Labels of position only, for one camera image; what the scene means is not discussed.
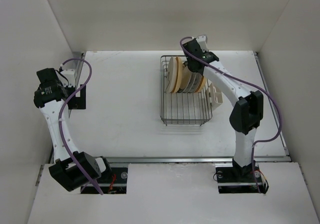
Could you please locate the aluminium right rail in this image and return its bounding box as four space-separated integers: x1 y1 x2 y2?
253 51 290 157

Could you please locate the aluminium front rail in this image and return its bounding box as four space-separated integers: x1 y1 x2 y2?
106 155 292 164

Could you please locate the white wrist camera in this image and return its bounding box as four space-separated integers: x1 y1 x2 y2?
196 34 209 53
57 64 76 88

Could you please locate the orange yellow plate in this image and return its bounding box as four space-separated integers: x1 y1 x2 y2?
194 76 207 93

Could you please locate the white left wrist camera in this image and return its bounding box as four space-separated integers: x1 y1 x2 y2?
57 64 76 88

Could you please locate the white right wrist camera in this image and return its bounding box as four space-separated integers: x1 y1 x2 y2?
196 34 209 53

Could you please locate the white plastic cutlery holder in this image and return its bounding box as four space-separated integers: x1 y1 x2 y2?
205 83 223 110

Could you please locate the tan yellow plate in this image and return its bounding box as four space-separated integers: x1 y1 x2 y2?
173 56 183 93

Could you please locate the white blue-rimmed plate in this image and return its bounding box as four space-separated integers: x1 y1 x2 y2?
183 72 197 93

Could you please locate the white black-patterned plate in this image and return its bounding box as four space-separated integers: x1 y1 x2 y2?
189 73 203 93

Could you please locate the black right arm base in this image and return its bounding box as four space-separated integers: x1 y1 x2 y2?
213 166 270 194

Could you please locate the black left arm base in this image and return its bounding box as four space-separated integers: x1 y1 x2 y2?
97 166 128 195

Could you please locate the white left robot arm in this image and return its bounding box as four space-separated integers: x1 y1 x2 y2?
33 68 113 193

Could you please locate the metal wire dish rack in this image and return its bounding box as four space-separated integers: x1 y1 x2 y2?
159 55 213 126

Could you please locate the cream white plate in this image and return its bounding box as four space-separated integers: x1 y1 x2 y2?
166 56 178 93

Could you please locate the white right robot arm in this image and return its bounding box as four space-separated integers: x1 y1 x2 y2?
180 37 264 183

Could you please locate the beige plate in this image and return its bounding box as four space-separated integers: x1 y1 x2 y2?
178 61 192 93

